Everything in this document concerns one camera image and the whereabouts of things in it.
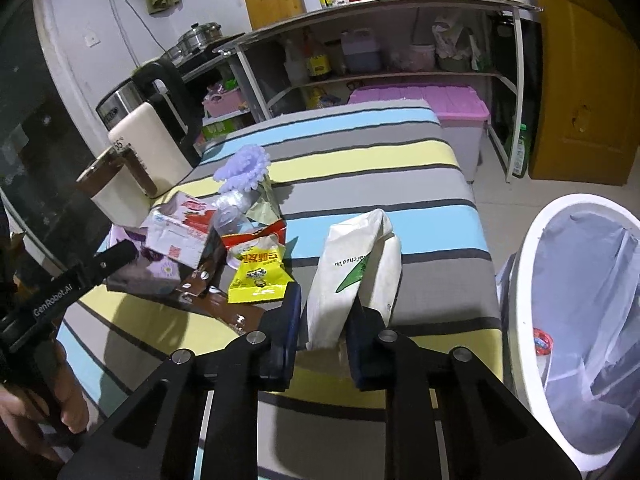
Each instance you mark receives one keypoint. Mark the white trash bin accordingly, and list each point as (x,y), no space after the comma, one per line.
(527,310)

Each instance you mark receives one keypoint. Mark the green plastic bottle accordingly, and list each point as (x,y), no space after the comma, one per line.
(521,152)

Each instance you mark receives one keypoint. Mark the yellow wooden door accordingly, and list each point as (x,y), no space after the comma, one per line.
(585,85)

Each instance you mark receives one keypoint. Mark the white crumpled wrapper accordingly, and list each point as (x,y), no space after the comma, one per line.
(230,215)

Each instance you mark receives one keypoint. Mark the bundle of plastic bags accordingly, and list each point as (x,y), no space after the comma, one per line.
(455,40)

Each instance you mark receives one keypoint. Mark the white paper bag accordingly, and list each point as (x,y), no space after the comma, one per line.
(345,260)

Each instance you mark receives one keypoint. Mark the red snack packet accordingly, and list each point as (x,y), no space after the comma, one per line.
(250,235)

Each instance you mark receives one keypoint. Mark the yellow snack packet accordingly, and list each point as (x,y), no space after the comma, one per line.
(257,275)

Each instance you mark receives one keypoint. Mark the oil bottle with yellow label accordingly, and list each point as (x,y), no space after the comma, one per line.
(318,62)

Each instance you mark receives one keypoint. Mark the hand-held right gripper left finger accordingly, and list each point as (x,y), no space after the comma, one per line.
(288,330)

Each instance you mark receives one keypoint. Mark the person's left hand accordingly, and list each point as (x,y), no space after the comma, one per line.
(27,410)

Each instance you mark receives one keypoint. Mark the red and white carton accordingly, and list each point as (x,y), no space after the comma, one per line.
(175,230)

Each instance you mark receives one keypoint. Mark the red wrapper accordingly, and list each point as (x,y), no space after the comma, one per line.
(543,341)

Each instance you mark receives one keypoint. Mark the steel pot with lid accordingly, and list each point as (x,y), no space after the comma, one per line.
(200,37)

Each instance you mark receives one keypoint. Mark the pink lidded storage box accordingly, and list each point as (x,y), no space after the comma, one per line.
(425,102)

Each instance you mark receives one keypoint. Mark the pink plastic tub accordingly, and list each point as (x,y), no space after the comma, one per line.
(421,57)

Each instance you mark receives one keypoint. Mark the brown wrapper strip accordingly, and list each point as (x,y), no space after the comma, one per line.
(220,305)

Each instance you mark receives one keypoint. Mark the white plastic bottle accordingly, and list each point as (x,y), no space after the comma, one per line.
(295,65)

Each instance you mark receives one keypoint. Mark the purple tissue pack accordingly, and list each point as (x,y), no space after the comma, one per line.
(150,275)

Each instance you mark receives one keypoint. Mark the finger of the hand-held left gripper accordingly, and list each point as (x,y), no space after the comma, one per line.
(116,256)

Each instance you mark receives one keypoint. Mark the green wrapper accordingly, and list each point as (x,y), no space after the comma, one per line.
(265,205)

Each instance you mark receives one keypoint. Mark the purple plastic jug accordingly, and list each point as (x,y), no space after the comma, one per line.
(361,52)

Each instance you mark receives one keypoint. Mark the striped tablecloth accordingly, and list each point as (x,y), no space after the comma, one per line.
(375,170)

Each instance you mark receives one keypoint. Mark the pink basket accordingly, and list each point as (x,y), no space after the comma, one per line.
(225,102)

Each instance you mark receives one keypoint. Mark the translucent bin liner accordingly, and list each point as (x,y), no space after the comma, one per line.
(590,310)

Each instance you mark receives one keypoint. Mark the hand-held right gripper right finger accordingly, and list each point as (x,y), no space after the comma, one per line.
(357,350)

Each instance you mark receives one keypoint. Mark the purple knobbly scrubber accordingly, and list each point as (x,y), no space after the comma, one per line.
(245,167)

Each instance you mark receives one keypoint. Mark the wall socket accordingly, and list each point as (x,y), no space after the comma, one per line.
(91,40)

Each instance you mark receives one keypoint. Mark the dark glossy panel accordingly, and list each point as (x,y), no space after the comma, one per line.
(40,135)

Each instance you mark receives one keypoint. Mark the cream and black kettle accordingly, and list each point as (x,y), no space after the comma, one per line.
(150,145)

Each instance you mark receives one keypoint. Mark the metal shelf unit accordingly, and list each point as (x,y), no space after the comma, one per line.
(380,7)

